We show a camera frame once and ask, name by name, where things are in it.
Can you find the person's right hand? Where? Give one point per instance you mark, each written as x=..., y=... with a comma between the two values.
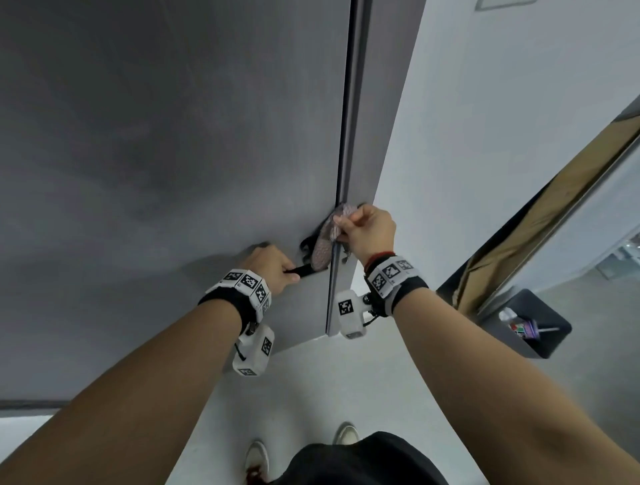
x=372, y=232

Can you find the person's left hand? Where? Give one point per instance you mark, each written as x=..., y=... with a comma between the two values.
x=267, y=270

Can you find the grey cleaning cloth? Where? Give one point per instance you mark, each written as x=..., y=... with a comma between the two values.
x=322, y=245

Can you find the grey door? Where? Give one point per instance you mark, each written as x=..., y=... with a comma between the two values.
x=150, y=150

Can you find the person's left forearm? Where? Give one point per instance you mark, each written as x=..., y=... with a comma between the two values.
x=115, y=409

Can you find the person's right forearm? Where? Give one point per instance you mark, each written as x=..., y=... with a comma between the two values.
x=525, y=399

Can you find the black white marker wristband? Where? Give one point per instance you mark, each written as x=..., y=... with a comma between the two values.
x=240, y=295
x=400, y=285

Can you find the colourful packet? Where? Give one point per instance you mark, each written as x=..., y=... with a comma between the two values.
x=525, y=331

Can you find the black bin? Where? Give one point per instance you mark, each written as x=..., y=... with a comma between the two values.
x=550, y=345

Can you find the black clothing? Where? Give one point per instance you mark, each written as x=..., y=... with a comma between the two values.
x=360, y=462

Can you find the wooden table with black frame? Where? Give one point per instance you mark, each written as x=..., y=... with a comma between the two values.
x=565, y=200

